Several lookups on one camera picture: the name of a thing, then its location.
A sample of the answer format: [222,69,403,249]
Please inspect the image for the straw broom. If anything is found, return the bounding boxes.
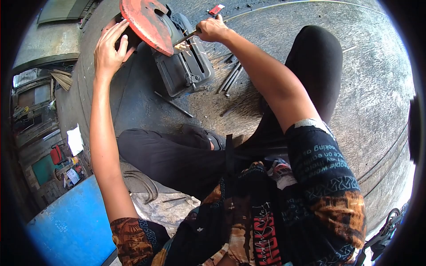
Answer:
[49,69,73,92]

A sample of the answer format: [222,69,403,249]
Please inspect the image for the grey metal sheet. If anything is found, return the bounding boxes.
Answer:
[37,0,92,25]

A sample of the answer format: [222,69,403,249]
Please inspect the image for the cut-off saw with red guard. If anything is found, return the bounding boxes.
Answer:
[114,0,216,99]

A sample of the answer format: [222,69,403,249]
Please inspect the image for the curved metal wires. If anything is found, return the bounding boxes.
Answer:
[122,170,160,205]

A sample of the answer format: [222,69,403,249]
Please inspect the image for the person's right hand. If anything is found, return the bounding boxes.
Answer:
[195,15,231,43]

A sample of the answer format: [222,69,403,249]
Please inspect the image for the long dark metal rod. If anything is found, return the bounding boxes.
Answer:
[154,91,194,118]

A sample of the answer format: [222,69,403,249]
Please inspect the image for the person's left index finger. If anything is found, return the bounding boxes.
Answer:
[116,34,129,59]

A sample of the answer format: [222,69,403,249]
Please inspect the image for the green board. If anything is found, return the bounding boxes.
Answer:
[32,156,58,186]

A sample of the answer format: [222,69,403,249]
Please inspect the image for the black strapped bag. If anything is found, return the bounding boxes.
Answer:
[364,202,409,263]

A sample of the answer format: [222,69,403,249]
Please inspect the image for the grey metal rod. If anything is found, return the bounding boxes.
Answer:
[217,63,241,94]
[226,67,244,98]
[224,66,243,93]

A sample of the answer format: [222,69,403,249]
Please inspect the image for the person's left thumb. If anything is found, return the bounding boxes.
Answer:
[123,46,137,64]

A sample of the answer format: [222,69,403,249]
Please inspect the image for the thin metal rod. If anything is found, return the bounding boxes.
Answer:
[172,29,202,48]

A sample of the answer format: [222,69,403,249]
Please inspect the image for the blue metal drum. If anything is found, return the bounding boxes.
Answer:
[26,176,118,266]

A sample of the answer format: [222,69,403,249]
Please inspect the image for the grey plastic sack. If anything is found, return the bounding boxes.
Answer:
[131,192,201,237]

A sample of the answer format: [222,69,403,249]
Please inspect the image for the person's legs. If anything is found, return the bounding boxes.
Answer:
[117,25,343,200]

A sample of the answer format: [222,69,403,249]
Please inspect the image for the person's left fingers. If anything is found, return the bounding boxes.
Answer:
[99,19,130,47]

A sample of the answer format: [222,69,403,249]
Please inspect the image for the person's body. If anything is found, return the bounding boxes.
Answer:
[110,118,367,266]

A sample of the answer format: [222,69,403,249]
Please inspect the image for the person's left hand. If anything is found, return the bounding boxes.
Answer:
[94,19,137,79]

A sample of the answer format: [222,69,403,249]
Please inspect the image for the short dark metal rod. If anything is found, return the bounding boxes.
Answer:
[221,102,241,117]

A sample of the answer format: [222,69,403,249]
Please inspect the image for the long thin floor wire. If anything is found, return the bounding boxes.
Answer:
[222,0,368,23]

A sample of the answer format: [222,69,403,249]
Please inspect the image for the person's right fingers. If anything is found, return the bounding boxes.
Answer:
[195,15,224,41]

